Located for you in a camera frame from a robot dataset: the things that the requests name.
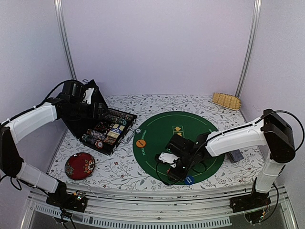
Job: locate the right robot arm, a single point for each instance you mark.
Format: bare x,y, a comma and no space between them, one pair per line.
269,131

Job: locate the black poker chip case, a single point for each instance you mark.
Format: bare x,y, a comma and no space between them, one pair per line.
89,123

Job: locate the red five chip stack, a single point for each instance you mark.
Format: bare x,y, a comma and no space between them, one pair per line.
99,144

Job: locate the right metal frame post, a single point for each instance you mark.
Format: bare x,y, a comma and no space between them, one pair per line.
250,46

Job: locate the woven bamboo tray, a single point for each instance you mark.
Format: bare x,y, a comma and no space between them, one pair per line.
227,101

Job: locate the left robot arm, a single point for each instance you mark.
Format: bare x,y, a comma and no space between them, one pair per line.
13,130

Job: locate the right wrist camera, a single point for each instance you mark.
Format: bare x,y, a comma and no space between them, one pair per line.
168,158

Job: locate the blue small blind button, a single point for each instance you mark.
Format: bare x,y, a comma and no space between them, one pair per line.
189,180

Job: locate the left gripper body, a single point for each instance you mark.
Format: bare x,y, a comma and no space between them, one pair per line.
75,102

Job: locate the grey playing card deck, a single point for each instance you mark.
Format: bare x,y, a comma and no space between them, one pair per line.
235,156

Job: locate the orange big blind button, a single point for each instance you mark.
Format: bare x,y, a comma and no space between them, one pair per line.
140,143

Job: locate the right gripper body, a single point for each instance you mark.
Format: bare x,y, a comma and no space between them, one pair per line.
182,174

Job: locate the metal frame post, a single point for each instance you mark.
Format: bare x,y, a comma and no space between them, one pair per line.
250,46
64,37

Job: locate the red floral plate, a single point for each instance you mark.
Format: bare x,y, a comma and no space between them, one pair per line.
79,166

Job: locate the green round poker mat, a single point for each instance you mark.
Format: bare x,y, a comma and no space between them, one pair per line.
157,132

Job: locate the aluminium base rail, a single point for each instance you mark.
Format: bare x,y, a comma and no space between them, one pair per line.
162,209

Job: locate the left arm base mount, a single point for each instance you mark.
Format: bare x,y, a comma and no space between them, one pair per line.
76,201

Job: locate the yellow playing card box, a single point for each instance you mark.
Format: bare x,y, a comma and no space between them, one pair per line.
115,130

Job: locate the left metal frame post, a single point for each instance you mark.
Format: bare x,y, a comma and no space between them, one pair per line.
64,37

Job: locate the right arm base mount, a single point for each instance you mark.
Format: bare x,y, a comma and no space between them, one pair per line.
254,202

